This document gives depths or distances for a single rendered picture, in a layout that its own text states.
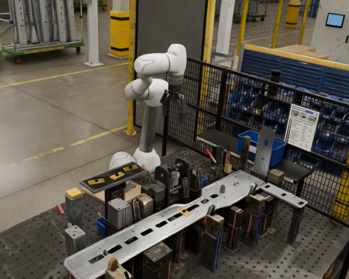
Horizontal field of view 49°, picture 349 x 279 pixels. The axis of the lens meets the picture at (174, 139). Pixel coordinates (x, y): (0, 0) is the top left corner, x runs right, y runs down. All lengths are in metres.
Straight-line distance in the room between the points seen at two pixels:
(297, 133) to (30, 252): 1.87
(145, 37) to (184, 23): 0.67
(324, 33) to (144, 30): 4.84
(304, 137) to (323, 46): 6.21
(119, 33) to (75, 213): 7.98
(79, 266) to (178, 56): 1.13
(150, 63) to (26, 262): 1.29
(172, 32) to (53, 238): 2.92
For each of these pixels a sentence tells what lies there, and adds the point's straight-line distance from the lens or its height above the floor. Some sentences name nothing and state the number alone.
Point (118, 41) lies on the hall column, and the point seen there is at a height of 0.40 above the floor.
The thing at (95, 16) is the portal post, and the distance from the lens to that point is 8.98.
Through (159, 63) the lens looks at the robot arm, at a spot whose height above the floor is 1.80.
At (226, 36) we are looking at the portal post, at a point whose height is 1.22.
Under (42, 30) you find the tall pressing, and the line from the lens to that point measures 9.98.
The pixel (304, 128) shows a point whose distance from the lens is 2.75.
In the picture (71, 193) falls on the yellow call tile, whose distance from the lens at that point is 2.05.
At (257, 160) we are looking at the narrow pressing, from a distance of 2.67.
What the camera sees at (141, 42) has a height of 1.31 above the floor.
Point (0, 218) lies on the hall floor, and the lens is 3.98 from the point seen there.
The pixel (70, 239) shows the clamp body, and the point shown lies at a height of 1.03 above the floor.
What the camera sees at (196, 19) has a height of 1.72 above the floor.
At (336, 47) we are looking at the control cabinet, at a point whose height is 0.89.
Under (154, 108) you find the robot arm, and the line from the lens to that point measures 2.65.
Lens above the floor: 2.27
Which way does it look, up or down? 25 degrees down
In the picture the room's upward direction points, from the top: 4 degrees clockwise
